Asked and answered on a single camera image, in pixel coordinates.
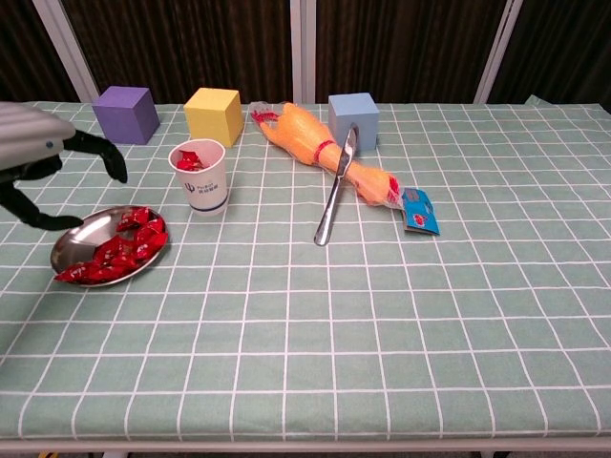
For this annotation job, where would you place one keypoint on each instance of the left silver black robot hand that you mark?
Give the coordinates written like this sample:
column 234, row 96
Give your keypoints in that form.
column 28, row 138

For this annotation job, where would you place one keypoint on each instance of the white paper cup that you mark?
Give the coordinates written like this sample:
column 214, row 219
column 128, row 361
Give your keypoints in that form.
column 205, row 188

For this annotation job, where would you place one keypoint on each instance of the dark brown pleated curtain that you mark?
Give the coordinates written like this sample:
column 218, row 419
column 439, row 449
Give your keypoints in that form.
column 181, row 43
column 406, row 43
column 563, row 47
column 19, row 47

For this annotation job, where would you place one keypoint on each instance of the purple foam cube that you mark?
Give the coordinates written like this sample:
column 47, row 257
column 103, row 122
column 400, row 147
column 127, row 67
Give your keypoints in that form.
column 124, row 117

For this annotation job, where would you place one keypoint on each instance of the round steel plate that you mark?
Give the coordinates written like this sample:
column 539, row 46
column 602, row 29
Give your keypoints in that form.
column 86, row 234

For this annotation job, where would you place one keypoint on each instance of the yellow foam cube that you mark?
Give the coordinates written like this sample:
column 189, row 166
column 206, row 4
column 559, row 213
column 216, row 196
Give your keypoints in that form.
column 210, row 117

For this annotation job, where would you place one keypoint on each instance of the orange rubber chicken toy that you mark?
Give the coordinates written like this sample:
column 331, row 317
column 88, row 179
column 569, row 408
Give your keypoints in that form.
column 301, row 131

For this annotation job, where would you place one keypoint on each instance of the steel butter knife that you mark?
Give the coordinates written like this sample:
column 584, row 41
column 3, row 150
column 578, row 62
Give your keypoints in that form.
column 334, row 195

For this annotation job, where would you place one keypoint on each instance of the light blue foam cube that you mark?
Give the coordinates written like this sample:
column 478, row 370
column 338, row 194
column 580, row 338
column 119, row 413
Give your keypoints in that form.
column 364, row 112

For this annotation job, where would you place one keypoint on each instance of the green checked tablecloth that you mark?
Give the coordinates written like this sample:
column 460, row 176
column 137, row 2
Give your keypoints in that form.
column 334, row 310

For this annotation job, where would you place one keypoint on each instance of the small blue packet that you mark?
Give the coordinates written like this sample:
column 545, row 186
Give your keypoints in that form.
column 420, row 214

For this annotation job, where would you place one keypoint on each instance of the white partition post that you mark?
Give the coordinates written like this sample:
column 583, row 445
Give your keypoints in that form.
column 67, row 47
column 499, row 47
column 296, row 47

